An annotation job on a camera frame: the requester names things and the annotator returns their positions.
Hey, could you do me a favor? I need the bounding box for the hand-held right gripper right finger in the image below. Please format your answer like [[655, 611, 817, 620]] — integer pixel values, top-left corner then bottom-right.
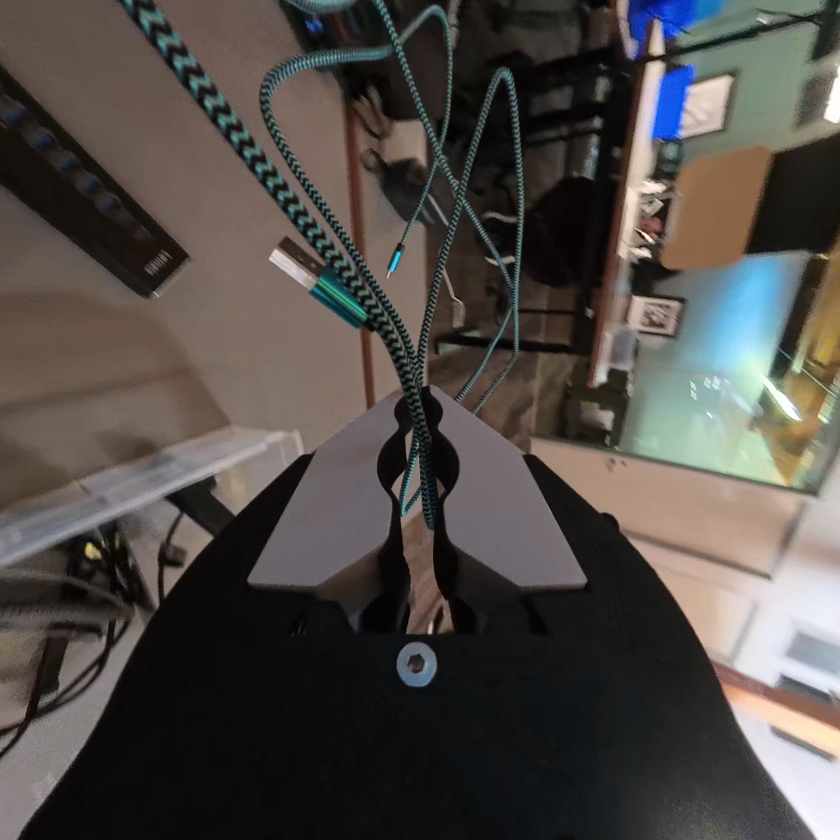
[[428, 385, 588, 634]]

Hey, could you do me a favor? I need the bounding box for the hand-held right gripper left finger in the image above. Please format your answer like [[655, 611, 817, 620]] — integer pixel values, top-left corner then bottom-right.
[[247, 387, 412, 634]]

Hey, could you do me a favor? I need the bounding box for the clear plastic bin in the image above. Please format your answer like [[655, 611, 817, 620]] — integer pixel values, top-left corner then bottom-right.
[[0, 427, 306, 749]]

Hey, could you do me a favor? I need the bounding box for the black usb hub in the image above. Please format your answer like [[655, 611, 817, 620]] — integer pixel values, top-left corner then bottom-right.
[[0, 66, 191, 299]]

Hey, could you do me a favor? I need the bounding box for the teal black braided usb cable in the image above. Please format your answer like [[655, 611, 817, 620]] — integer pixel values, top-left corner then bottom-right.
[[118, 0, 526, 532]]

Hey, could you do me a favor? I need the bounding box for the large framed marker tag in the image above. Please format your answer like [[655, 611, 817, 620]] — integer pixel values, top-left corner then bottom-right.
[[626, 295, 686, 339]]

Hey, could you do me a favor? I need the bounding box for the black office chair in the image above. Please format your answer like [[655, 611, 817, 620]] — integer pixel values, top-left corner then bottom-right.
[[525, 174, 611, 290]]

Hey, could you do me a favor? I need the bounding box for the tan rounded board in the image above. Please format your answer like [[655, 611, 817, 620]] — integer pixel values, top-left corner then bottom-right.
[[659, 146, 775, 271]]

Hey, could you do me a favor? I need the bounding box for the blue plastic bin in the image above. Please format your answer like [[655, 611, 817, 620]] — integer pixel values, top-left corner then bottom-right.
[[653, 66, 697, 142]]

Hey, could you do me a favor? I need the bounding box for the small framed marker tag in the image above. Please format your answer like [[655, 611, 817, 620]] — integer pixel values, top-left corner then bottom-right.
[[679, 72, 736, 140]]

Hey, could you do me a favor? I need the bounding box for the black wall panel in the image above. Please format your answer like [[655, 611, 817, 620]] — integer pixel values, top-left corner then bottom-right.
[[748, 134, 840, 257]]

